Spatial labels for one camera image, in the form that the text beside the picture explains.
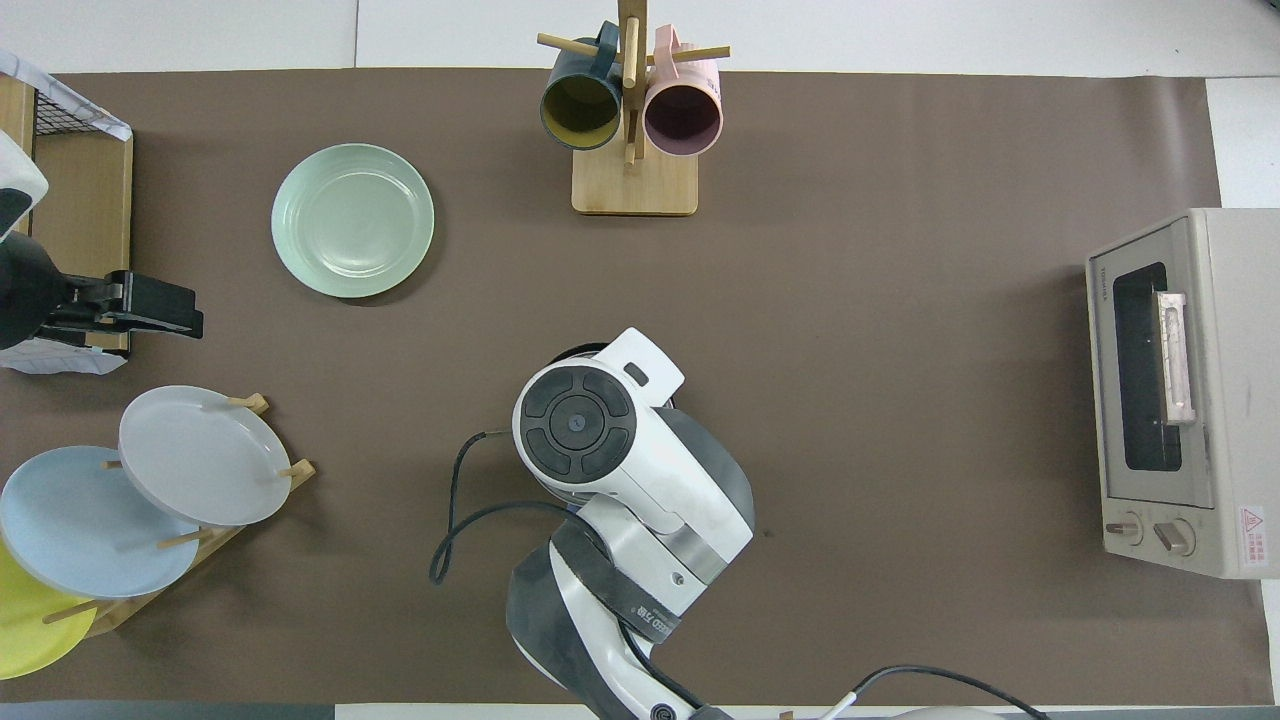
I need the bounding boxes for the pink mug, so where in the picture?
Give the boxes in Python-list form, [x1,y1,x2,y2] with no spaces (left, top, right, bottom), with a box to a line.
[643,25,723,158]

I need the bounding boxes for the grey plate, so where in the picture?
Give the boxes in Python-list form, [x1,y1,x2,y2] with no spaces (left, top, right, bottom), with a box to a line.
[118,385,294,528]

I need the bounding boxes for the black pot purple handle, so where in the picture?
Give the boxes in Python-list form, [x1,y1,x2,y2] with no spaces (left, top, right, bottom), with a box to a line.
[540,343,678,413]

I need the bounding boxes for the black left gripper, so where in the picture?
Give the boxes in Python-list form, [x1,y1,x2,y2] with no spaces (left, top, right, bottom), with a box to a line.
[45,270,204,346]

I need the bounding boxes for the yellow plate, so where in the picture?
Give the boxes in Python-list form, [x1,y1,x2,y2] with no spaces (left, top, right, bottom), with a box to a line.
[0,540,98,681]

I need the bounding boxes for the wooden cutting board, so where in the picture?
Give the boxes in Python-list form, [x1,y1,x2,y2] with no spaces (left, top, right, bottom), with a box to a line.
[30,130,134,356]
[0,75,37,231]

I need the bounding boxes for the wooden plate rack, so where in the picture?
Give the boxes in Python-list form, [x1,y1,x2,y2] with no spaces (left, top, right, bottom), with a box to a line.
[40,393,317,639]

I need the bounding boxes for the beige toaster oven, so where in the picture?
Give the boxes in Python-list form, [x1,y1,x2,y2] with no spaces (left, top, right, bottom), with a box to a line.
[1085,207,1280,581]

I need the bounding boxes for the green plate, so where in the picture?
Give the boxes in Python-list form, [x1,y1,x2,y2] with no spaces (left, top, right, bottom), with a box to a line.
[270,143,436,300]

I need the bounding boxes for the light blue plate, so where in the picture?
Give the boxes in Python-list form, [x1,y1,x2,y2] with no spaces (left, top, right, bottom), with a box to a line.
[0,446,201,600]

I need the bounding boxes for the wooden mug tree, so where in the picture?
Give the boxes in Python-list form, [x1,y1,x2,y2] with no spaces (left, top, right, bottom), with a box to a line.
[537,0,731,217]

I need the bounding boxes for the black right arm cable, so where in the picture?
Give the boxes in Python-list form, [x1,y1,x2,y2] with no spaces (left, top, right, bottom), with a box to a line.
[430,430,1051,720]

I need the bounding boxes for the brown table mat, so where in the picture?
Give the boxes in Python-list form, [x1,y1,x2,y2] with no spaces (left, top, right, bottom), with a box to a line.
[0,68,1276,706]

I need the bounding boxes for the dark teal mug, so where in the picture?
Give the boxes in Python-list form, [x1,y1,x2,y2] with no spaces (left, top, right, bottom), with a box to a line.
[540,22,624,152]

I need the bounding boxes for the black wire basket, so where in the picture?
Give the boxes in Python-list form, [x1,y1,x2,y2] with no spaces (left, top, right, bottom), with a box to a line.
[33,82,113,138]

